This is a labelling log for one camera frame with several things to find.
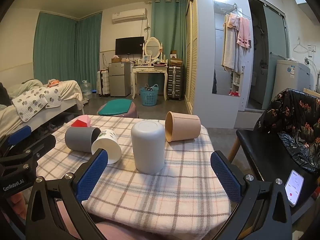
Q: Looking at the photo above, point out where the white plastic cup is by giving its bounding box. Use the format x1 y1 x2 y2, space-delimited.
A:
131 120 165 174

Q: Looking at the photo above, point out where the grey plastic cup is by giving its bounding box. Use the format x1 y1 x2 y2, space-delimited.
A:
65 127 101 153

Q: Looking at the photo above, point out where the pink hexagonal cup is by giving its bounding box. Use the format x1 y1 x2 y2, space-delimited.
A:
71 115 91 127

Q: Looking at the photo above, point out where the white paper cup green print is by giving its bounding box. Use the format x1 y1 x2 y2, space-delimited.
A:
91 129 122 165

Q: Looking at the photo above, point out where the tan brown cup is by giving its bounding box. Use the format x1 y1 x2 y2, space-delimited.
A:
165 111 201 142

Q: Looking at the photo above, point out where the person left hand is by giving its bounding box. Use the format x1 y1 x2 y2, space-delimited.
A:
9 192 27 219

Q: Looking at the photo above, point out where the floral quilted blanket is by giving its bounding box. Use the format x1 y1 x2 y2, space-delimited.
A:
12 87 61 122

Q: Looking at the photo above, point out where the smartphone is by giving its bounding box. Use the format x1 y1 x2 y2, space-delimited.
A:
285 170 304 207

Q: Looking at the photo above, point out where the bed with cream sheets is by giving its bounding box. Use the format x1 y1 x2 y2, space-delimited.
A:
1 79 83 135

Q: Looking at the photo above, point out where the water jug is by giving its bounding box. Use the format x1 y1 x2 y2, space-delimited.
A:
80 80 92 100

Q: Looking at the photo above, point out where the green seat cushion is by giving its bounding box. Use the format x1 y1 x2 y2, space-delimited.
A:
98 99 132 116

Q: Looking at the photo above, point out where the white striped suitcase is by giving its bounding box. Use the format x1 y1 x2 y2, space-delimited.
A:
96 70 110 96

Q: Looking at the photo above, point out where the black floral chair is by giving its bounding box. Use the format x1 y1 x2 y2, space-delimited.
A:
228 88 319 222

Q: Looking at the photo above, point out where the green corner curtain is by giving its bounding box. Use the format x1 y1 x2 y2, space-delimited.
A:
33 12 103 89

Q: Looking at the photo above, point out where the silver mini fridge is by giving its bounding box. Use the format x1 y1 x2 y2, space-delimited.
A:
108 62 131 97

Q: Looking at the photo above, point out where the plaid tablecloth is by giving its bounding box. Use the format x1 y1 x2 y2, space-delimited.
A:
35 114 232 228

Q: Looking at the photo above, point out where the blue laundry basket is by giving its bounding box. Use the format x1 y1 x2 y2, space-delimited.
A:
140 84 159 106

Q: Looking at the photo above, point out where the white louvred wardrobe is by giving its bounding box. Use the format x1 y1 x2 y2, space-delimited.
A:
193 0 259 128

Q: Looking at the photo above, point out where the black television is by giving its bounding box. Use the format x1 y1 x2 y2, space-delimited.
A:
115 36 144 55

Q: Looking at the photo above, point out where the white dressing table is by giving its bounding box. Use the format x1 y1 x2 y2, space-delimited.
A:
131 64 168 101

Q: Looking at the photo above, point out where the white washing machine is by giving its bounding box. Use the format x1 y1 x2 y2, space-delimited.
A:
273 60 310 96

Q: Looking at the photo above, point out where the oval vanity mirror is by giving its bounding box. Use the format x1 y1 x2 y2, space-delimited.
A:
143 37 163 60

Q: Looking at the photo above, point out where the black silver suitcase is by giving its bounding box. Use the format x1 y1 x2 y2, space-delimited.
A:
167 66 184 100

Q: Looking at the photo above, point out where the white air conditioner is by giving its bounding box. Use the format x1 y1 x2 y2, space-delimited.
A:
112 8 148 24

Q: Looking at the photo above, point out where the white hanging towel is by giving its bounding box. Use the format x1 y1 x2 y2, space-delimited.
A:
221 12 242 74

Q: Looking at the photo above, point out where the green middle curtain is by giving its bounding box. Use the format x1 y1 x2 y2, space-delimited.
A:
151 0 187 61

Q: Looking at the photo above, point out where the pink hanging towel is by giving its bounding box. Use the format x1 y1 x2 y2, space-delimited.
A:
227 12 251 49

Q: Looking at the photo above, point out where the wire hanger on wall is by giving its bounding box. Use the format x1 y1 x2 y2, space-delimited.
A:
293 37 308 54

